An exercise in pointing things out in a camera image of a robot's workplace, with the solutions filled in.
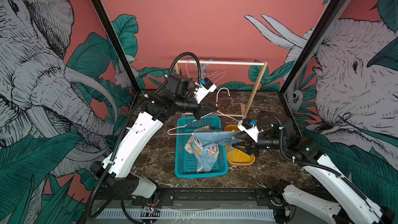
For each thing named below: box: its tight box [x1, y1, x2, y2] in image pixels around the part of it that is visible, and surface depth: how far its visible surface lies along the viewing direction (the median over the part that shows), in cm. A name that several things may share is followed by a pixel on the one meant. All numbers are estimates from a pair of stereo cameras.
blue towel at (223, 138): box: [192, 131, 236, 148], surface depth 70 cm
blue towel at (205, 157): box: [190, 137, 220, 174], surface depth 84 cm
